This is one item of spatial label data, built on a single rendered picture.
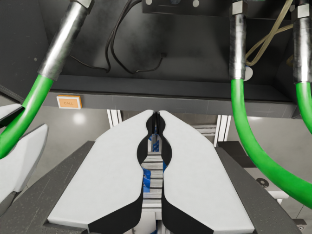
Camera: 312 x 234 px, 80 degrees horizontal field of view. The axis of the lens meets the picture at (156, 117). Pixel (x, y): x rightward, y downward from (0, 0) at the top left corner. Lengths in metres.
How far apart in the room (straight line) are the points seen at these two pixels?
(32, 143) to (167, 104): 0.32
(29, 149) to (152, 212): 0.61
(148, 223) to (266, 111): 0.56
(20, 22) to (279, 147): 1.96
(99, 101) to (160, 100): 0.14
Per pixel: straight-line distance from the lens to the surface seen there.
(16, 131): 0.20
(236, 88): 0.24
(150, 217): 0.77
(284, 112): 0.54
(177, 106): 0.45
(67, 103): 0.48
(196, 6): 0.37
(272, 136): 1.93
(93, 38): 0.55
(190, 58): 0.54
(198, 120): 1.36
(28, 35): 0.54
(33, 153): 0.18
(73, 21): 0.22
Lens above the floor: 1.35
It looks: 59 degrees down
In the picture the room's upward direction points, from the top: 177 degrees counter-clockwise
